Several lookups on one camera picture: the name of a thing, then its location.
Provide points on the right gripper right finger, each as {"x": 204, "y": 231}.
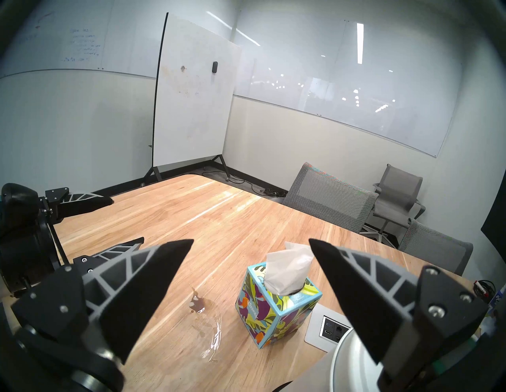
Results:
{"x": 367, "y": 300}

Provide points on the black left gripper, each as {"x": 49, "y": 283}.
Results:
{"x": 19, "y": 237}

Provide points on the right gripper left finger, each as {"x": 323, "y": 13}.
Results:
{"x": 130, "y": 300}

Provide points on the colourful patterned tissue box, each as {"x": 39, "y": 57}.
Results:
{"x": 276, "y": 316}

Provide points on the brown liquid spill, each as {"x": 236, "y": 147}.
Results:
{"x": 197, "y": 303}

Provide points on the white table outlet plate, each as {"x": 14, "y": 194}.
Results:
{"x": 316, "y": 328}

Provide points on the wide grey mesh chair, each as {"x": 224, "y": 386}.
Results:
{"x": 328, "y": 197}

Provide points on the grey swivel office chair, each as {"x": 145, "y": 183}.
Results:
{"x": 397, "y": 193}

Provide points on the whiteboard cleaner spray bottle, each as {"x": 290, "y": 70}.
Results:
{"x": 500, "y": 294}

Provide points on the rolling whiteboard on stand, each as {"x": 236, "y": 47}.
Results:
{"x": 189, "y": 98}

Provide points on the wall whiteboard with writing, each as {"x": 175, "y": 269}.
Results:
{"x": 59, "y": 39}

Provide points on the long glass wall board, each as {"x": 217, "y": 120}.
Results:
{"x": 336, "y": 79}

